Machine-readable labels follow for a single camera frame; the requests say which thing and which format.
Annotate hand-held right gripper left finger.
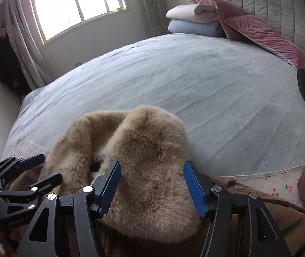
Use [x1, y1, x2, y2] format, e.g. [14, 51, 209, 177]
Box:
[20, 161, 122, 257]

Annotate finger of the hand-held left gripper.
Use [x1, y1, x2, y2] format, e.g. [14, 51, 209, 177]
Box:
[0, 154, 46, 180]
[0, 173, 63, 220]

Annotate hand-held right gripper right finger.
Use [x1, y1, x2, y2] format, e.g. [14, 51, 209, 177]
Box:
[183, 160, 292, 257]

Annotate brown coat with fur collar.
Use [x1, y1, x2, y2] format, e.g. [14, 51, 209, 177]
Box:
[0, 104, 305, 257]

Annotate dark hanging clothes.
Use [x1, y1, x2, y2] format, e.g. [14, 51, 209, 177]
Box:
[0, 33, 31, 97]

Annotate cherry print mat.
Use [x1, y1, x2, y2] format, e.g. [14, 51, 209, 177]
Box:
[13, 139, 305, 215]

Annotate bed with grey-blue sheet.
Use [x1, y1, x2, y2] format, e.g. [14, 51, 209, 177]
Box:
[2, 32, 305, 177]

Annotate grey curtain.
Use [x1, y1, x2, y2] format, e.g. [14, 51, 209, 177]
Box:
[4, 0, 52, 90]
[136, 0, 170, 36]

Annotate folded light blue blanket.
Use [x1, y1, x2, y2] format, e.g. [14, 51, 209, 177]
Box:
[168, 19, 226, 38]

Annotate window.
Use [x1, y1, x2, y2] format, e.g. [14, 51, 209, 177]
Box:
[29, 0, 127, 45]

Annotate pink velvet pillow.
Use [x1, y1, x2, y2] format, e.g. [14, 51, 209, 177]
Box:
[187, 0, 245, 40]
[223, 15, 305, 71]

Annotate folded pink blanket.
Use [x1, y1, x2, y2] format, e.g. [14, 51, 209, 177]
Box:
[166, 4, 220, 23]

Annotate grey quilted headboard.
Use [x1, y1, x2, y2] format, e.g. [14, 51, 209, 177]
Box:
[202, 0, 305, 75]

